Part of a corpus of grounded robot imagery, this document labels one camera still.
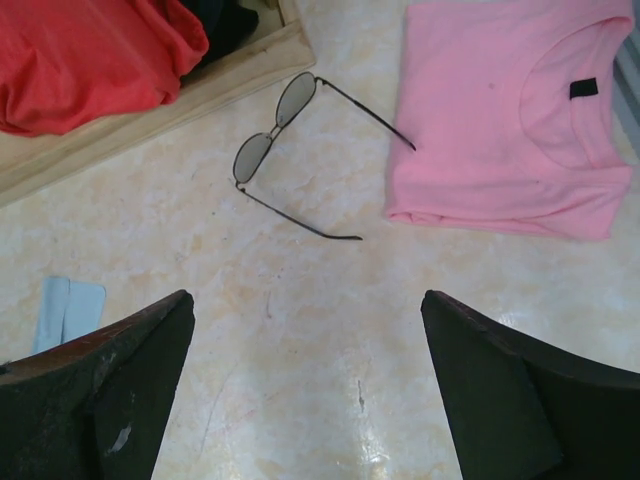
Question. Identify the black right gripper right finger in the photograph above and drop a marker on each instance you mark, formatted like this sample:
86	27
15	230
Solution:
520	408

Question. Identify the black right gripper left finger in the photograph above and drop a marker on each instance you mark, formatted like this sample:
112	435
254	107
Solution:
97	407

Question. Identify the light blue cleaning cloth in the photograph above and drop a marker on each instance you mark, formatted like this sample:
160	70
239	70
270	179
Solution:
68	310

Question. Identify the folded pink t-shirt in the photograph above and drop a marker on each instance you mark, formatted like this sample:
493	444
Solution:
508	109

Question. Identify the red tank top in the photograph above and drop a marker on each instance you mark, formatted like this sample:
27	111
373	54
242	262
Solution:
67	63

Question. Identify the wooden clothes rack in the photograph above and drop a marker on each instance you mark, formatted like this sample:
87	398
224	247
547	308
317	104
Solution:
278	49

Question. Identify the black maroon-trimmed tank top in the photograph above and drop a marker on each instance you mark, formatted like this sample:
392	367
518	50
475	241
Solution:
218	28

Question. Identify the thin metal frame sunglasses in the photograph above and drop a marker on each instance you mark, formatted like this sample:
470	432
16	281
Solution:
293	100

